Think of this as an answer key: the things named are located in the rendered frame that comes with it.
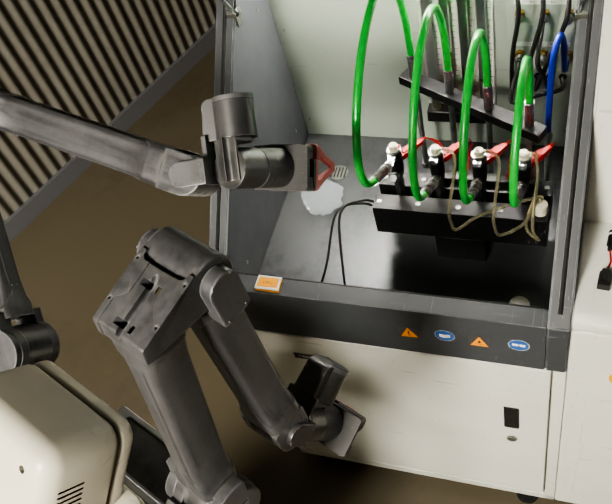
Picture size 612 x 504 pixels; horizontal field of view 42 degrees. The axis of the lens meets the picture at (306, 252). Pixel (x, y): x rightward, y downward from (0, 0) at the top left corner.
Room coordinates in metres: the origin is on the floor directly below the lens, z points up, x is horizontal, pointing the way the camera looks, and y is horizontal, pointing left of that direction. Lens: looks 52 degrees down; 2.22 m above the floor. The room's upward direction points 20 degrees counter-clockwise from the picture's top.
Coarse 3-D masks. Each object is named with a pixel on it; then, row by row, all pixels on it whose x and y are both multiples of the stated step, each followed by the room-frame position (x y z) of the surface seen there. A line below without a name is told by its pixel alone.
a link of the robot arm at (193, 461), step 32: (160, 256) 0.52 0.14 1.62; (192, 256) 0.50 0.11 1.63; (224, 256) 0.50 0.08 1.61; (128, 288) 0.50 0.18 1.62; (192, 288) 0.47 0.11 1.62; (96, 320) 0.49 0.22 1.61; (128, 320) 0.47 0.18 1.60; (160, 320) 0.45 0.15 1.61; (192, 320) 0.46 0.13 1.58; (128, 352) 0.46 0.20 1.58; (160, 352) 0.44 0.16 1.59; (160, 384) 0.44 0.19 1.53; (192, 384) 0.46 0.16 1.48; (160, 416) 0.44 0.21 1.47; (192, 416) 0.44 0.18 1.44; (192, 448) 0.43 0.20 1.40; (192, 480) 0.43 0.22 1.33; (224, 480) 0.42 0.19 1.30
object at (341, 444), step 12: (324, 408) 0.56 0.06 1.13; (336, 408) 0.57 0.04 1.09; (336, 420) 0.54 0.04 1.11; (348, 420) 0.54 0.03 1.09; (360, 420) 0.54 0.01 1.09; (324, 432) 0.52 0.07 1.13; (336, 432) 0.53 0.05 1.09; (348, 432) 0.53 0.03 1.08; (324, 444) 0.53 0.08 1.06; (336, 444) 0.52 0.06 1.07; (348, 444) 0.51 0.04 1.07
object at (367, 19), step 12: (372, 0) 1.05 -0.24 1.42; (396, 0) 1.18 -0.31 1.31; (372, 12) 1.03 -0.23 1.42; (408, 24) 1.19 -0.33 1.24; (360, 36) 1.00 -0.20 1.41; (408, 36) 1.19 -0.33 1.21; (360, 48) 0.98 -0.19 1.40; (408, 48) 1.19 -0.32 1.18; (360, 60) 0.96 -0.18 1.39; (360, 72) 0.95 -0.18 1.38; (360, 84) 0.94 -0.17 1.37; (360, 96) 0.93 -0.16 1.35; (360, 108) 0.92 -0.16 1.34; (360, 120) 0.91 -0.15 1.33; (360, 132) 0.90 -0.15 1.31; (360, 144) 0.89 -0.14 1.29; (360, 156) 0.88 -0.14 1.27; (360, 168) 0.88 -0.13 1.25; (360, 180) 0.88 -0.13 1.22; (372, 180) 0.91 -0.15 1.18
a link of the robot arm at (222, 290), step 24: (144, 240) 0.55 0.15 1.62; (216, 288) 0.47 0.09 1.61; (240, 288) 0.48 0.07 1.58; (216, 312) 0.46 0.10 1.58; (240, 312) 0.48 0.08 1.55; (216, 336) 0.49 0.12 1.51; (240, 336) 0.50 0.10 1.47; (216, 360) 0.50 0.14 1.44; (240, 360) 0.49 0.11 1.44; (264, 360) 0.51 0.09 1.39; (240, 384) 0.49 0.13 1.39; (264, 384) 0.50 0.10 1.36; (240, 408) 0.52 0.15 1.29; (264, 408) 0.49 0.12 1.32; (288, 408) 0.50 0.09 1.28; (264, 432) 0.50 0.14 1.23; (288, 432) 0.49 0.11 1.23
